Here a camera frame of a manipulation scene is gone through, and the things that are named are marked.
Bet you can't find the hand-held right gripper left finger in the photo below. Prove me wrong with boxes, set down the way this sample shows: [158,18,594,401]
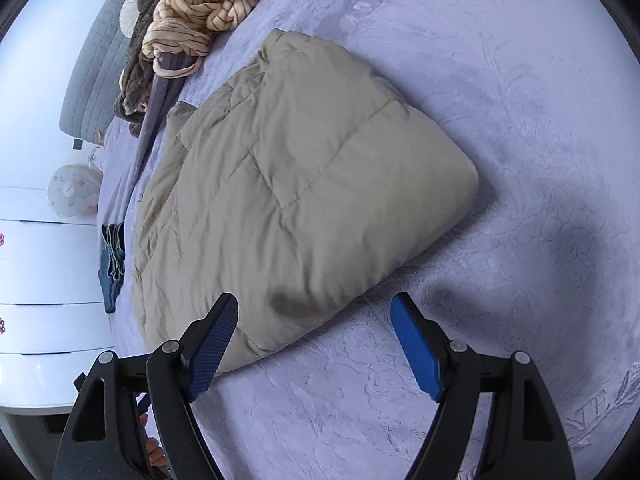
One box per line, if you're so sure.
[52,292,239,480]

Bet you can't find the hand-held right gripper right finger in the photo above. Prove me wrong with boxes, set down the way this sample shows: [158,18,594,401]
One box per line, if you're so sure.
[389,292,576,480]

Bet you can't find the beige puffer jacket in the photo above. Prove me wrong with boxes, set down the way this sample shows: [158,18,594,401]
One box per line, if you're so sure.
[131,28,480,374]

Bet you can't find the person's left hand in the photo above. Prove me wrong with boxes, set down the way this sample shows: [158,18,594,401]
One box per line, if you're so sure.
[138,410,168,472]

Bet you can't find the folded blue jeans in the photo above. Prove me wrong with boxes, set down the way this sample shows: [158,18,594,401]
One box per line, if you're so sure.
[97,221,127,315]

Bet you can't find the brown fleece garment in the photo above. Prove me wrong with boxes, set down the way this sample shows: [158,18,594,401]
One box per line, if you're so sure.
[113,0,168,139]

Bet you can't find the grey quilted headboard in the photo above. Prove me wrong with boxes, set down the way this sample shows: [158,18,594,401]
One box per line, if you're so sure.
[58,0,162,142]

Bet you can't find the cream striped garment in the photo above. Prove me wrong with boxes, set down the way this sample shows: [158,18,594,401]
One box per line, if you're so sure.
[141,0,297,79]

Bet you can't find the round white pillow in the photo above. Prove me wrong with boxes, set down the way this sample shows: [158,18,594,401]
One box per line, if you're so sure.
[119,0,147,39]

